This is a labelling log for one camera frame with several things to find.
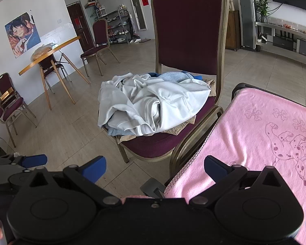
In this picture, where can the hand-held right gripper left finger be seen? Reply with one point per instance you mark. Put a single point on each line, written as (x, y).
(94, 169)

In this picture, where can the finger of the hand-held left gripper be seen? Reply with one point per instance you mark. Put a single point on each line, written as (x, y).
(35, 160)

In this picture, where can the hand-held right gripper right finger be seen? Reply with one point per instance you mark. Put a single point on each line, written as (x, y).
(215, 169)

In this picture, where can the white sweatshirt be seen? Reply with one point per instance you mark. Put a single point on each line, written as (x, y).
(153, 99)

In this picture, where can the pink printed blanket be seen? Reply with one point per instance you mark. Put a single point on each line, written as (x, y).
(244, 137)

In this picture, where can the beige cloth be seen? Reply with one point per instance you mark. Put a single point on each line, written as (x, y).
(210, 85)

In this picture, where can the blue garment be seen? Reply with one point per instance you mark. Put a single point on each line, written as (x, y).
(196, 77)

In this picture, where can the dark metal chair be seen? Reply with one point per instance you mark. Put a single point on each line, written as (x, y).
(49, 63)

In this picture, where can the clear plastic bag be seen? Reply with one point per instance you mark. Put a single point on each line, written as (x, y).
(42, 52)

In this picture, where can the round wooden table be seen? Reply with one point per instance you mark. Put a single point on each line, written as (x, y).
(66, 46)

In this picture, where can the wooden cabinet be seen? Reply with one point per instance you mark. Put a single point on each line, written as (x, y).
(233, 30)

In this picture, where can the shoe rack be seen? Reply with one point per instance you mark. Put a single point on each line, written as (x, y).
(117, 28)

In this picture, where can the black electronics box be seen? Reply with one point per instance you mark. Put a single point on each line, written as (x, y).
(283, 42)

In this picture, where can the dark red door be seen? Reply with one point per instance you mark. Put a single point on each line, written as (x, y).
(79, 23)

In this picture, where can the large maroon banquet chair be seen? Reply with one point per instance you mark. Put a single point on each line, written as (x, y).
(188, 25)

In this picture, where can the small silver speaker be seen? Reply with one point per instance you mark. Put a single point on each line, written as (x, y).
(304, 48)

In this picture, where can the silver tower speaker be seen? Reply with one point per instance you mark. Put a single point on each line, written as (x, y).
(247, 20)

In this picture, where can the metal television stand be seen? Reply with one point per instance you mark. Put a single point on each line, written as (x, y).
(275, 25)

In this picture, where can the white metal rack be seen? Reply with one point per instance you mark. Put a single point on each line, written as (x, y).
(97, 10)

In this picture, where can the potted green plant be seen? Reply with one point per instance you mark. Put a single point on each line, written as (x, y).
(263, 9)

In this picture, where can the standing mirror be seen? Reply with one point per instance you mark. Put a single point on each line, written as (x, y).
(137, 7)

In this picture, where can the wall poster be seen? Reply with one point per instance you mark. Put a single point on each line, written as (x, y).
(21, 35)

